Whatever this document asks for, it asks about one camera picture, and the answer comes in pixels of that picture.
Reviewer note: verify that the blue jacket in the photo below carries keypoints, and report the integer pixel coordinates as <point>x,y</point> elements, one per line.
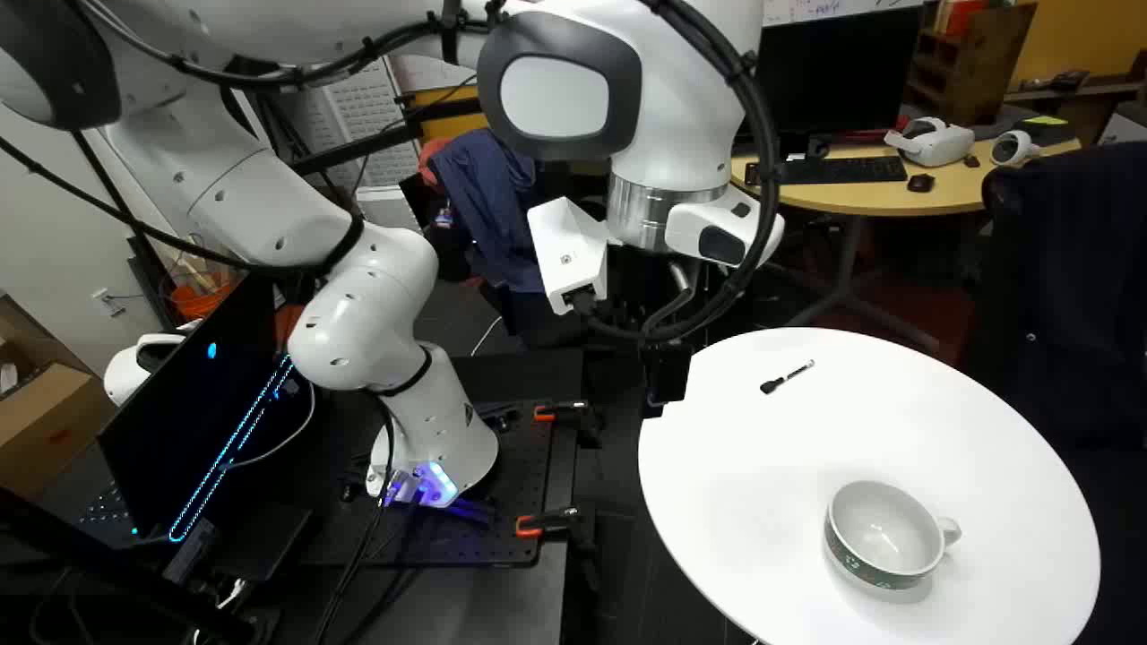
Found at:
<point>489,216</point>

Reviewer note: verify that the brown cardboard box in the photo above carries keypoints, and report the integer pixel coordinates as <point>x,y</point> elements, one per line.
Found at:
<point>41,413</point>

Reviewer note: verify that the wooden shelf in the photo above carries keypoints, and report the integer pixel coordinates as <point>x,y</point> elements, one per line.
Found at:
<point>969,55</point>

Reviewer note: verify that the round wooden desk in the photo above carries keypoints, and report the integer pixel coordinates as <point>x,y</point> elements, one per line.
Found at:
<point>863,199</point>

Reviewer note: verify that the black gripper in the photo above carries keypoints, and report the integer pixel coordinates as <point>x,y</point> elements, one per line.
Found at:
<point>638,283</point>

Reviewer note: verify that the black computer mouse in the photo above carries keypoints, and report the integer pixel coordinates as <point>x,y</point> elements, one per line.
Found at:
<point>919,182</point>

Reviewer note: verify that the black computer case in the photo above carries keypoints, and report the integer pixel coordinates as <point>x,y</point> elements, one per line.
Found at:
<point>182,417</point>

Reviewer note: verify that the black computer monitor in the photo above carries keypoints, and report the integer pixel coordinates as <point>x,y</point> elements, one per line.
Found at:
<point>838,74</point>

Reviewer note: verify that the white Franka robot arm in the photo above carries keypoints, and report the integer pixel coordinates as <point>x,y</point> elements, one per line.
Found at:
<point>360,298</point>

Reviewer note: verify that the black keyboard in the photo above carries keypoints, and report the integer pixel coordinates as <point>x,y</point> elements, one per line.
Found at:
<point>829,169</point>

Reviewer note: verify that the black office chair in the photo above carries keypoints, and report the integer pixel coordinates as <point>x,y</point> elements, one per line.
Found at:
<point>1062,298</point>

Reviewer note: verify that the orange black clamp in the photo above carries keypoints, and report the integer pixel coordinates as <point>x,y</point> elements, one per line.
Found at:
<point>559,413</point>
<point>542,522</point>

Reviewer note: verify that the white VR controller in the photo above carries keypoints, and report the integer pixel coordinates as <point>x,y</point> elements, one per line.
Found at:
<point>1013,149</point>

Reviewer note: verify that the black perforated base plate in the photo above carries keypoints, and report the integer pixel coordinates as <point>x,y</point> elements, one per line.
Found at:
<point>508,477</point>

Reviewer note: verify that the white rounded device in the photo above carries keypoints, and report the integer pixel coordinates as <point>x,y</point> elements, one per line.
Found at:
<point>137,358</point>

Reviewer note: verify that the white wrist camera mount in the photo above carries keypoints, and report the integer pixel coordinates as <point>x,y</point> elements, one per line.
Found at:
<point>568,254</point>

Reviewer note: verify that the white mug cup green band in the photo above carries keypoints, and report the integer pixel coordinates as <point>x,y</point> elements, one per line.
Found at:
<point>884,531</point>

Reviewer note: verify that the white VR headset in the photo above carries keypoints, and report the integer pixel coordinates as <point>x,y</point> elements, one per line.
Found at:
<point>932,144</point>

